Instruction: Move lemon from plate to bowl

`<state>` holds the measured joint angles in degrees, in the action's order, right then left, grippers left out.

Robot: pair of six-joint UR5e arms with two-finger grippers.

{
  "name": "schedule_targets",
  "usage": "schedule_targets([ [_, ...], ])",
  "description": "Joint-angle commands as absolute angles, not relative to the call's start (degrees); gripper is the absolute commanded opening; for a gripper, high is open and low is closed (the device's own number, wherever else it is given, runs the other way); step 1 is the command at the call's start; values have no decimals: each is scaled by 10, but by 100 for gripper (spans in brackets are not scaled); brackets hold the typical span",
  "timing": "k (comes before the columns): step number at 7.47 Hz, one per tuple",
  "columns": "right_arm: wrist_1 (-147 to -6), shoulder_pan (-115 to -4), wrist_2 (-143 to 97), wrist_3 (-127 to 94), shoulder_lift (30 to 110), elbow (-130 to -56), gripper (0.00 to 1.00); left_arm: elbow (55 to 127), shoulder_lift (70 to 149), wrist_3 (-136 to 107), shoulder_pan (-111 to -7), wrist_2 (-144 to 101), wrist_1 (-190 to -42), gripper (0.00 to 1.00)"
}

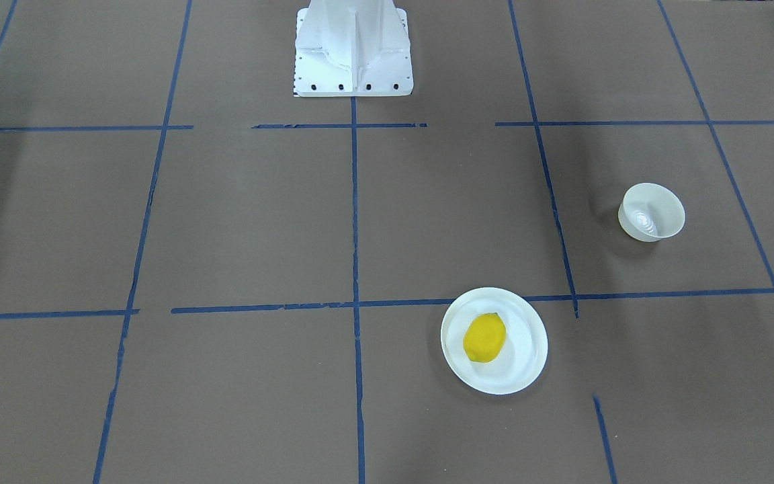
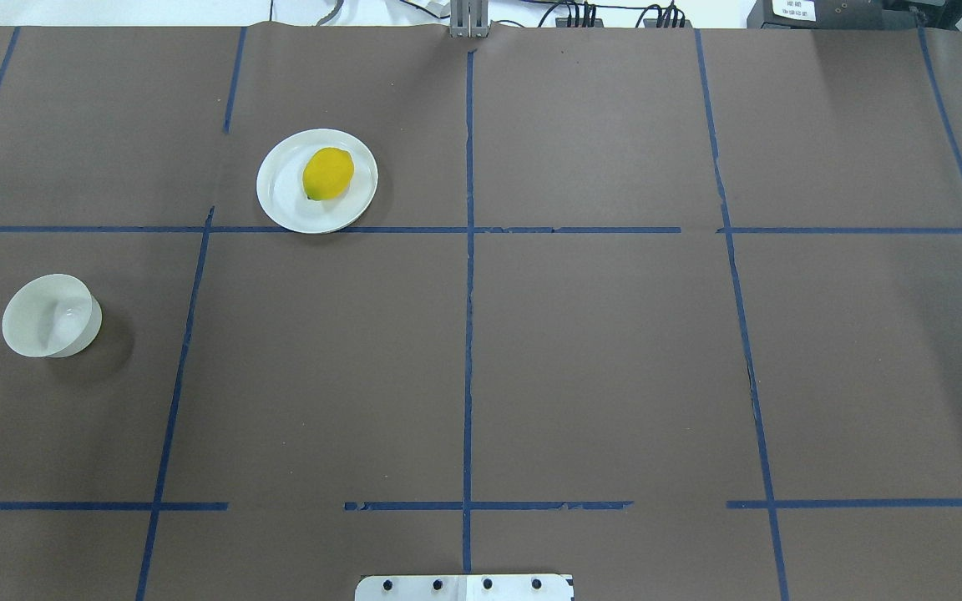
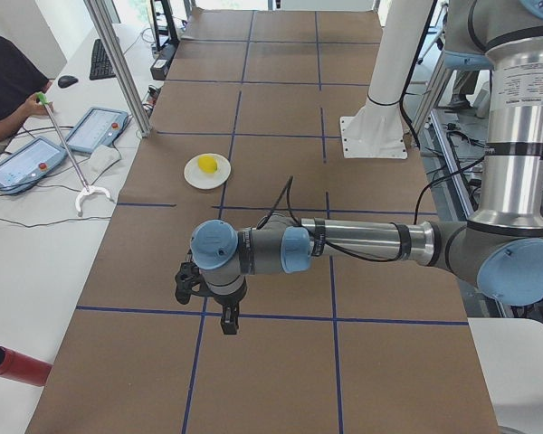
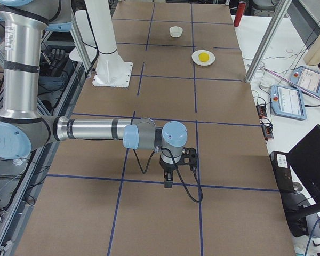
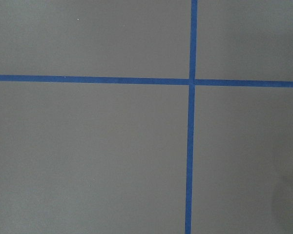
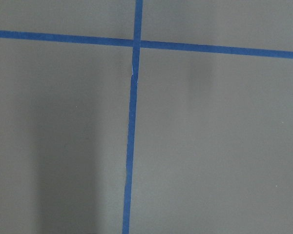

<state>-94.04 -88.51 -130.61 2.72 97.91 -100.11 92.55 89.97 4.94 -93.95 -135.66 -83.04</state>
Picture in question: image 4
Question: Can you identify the yellow lemon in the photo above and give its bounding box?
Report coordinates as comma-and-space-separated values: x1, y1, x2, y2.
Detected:
198, 52, 210, 62

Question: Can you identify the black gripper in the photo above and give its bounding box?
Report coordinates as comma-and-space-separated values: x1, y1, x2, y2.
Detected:
159, 159, 179, 188

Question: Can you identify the pink grabber stick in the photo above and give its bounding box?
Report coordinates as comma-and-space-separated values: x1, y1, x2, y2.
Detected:
259, 66, 320, 101

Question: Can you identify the black laptop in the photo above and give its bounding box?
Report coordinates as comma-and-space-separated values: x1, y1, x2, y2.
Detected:
287, 124, 320, 202

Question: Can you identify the near blue teach pendant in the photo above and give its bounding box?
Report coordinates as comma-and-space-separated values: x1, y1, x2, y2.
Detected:
270, 85, 307, 120

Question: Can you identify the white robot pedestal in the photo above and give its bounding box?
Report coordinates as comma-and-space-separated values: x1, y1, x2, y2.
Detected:
85, 0, 133, 88

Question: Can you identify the black box device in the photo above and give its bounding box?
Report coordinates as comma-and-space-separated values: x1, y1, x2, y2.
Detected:
269, 151, 294, 193

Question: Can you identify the aluminium frame post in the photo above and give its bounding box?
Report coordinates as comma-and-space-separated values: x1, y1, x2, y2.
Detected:
245, 0, 292, 83

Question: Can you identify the white bowl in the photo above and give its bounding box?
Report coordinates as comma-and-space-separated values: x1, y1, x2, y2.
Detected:
169, 26, 183, 38

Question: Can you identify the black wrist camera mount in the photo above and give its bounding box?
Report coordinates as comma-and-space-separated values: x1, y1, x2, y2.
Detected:
177, 147, 198, 174

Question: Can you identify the far blue teach pendant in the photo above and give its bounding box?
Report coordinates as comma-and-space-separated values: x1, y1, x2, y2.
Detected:
290, 67, 320, 96

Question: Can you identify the red cylinder bottle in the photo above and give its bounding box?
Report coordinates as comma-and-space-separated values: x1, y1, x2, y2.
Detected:
234, 1, 247, 27

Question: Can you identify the blue teach pendant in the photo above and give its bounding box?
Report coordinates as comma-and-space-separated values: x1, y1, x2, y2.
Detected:
290, 67, 320, 96
270, 85, 307, 120

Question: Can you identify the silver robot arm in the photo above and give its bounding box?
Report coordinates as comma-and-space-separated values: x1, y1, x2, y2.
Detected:
0, 1, 187, 188

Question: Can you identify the white plate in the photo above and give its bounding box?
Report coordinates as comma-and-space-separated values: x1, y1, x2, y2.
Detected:
191, 50, 215, 66

